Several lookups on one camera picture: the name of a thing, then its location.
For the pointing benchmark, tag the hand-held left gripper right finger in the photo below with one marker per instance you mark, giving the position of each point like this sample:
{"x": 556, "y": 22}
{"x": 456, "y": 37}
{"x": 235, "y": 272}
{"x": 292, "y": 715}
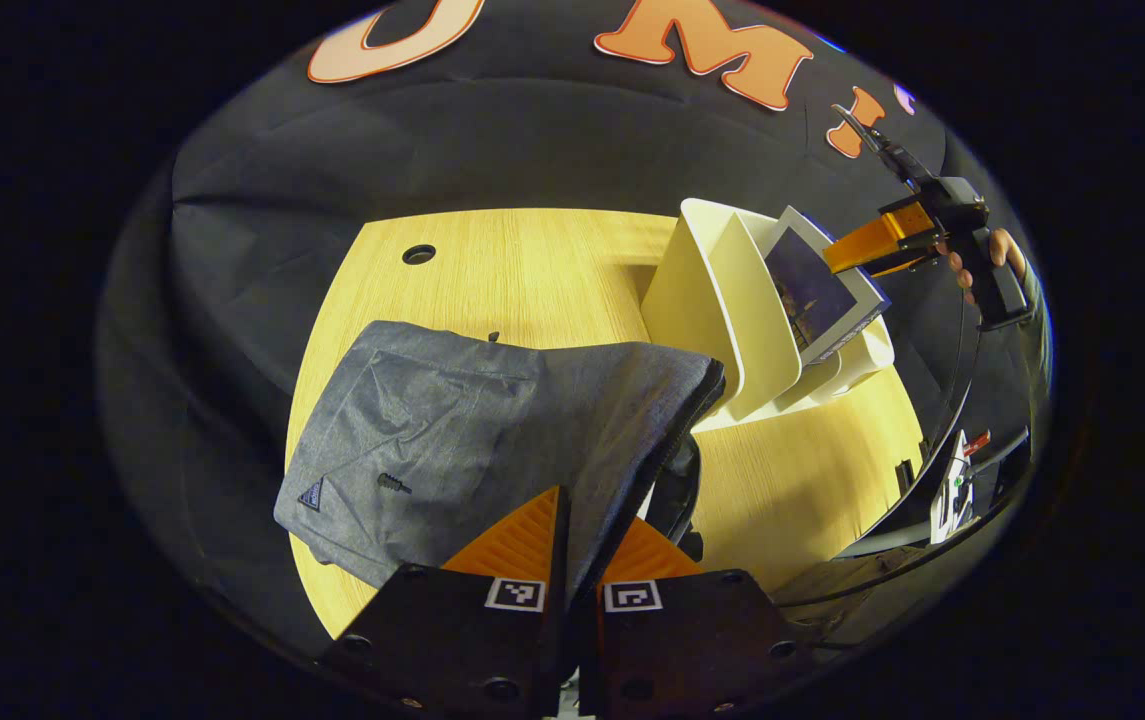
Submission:
{"x": 692, "y": 640}

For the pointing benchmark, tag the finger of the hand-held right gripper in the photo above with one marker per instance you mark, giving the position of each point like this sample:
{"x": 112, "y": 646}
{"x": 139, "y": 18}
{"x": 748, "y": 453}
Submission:
{"x": 877, "y": 240}
{"x": 907, "y": 265}

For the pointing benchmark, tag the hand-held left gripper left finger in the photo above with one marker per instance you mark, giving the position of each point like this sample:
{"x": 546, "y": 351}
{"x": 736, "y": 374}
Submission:
{"x": 452, "y": 640}

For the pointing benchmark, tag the blue cover book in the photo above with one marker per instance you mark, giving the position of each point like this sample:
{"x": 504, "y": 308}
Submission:
{"x": 812, "y": 295}

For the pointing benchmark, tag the white bookshelf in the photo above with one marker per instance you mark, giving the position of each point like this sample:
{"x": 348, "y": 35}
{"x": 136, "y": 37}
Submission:
{"x": 692, "y": 300}

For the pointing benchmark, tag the grey schoolbag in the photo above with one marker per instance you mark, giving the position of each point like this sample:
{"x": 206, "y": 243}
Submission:
{"x": 452, "y": 420}

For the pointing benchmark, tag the small black block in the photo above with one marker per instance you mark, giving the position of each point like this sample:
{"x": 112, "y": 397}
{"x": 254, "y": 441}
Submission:
{"x": 904, "y": 475}

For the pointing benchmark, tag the white device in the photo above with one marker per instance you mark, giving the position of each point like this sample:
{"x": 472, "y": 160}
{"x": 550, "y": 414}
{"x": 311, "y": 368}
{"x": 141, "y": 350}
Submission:
{"x": 952, "y": 490}

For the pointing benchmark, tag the dark curved panel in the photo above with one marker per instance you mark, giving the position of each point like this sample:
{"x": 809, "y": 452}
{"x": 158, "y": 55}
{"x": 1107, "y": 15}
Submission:
{"x": 907, "y": 500}

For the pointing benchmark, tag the black backdrop cloth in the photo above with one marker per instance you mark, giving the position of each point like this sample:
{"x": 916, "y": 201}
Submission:
{"x": 532, "y": 140}

